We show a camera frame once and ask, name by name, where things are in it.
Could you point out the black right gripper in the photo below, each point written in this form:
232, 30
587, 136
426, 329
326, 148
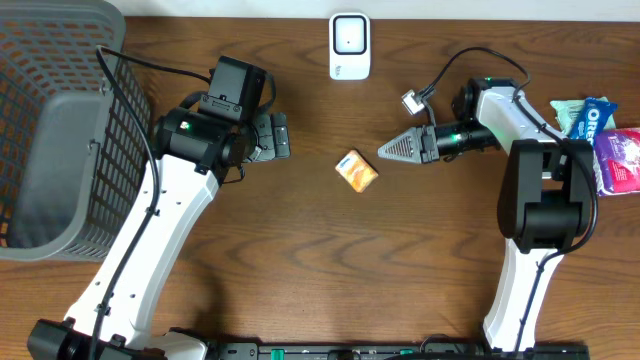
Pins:
421, 139

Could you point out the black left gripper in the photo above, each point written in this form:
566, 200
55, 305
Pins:
267, 135

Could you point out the orange snack packet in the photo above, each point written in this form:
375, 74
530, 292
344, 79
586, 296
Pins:
356, 171

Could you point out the mint green wipes pack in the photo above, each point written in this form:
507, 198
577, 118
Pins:
567, 112

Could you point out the blue Oreo cookie pack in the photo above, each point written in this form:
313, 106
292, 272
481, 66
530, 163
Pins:
595, 116

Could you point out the purple sanitary pad pack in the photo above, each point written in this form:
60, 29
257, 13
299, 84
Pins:
617, 162

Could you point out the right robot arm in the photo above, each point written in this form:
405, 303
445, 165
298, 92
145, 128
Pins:
547, 198

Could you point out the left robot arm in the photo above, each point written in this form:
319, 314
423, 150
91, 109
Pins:
112, 318

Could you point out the white barcode scanner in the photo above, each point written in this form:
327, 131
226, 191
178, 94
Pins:
349, 46

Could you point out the grey plastic mesh basket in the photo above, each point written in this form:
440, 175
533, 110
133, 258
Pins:
72, 157

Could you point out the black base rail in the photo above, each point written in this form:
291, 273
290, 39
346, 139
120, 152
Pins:
433, 349

